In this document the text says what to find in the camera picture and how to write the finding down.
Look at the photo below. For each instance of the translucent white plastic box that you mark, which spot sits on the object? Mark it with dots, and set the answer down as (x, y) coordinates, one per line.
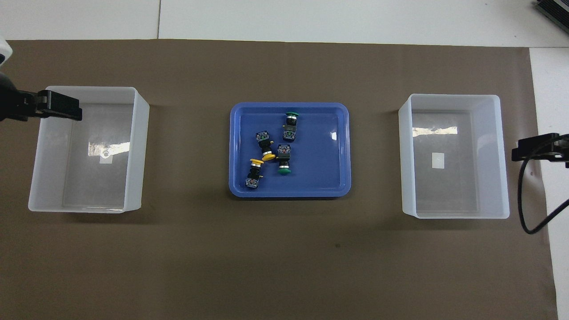
(444, 195)
(89, 186)

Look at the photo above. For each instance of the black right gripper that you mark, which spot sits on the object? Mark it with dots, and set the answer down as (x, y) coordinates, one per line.
(565, 151)

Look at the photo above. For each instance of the green push button switch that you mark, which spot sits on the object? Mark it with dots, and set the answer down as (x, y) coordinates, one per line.
(290, 131)
(283, 153)

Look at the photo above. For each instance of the blue plastic tray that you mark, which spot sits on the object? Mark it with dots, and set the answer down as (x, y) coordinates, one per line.
(320, 169)

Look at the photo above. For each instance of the brown table mat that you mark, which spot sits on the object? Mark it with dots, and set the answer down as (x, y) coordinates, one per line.
(284, 266)

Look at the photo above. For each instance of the dark grey ribbed device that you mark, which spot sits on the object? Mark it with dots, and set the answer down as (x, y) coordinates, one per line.
(555, 11)

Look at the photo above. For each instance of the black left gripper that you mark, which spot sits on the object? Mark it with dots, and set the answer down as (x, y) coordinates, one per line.
(9, 104)

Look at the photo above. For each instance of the white paper sticker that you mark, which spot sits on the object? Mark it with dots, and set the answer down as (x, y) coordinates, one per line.
(438, 161)
(106, 159)

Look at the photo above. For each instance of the yellow push button switch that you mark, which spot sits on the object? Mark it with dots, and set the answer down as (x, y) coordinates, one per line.
(263, 138)
(253, 180)

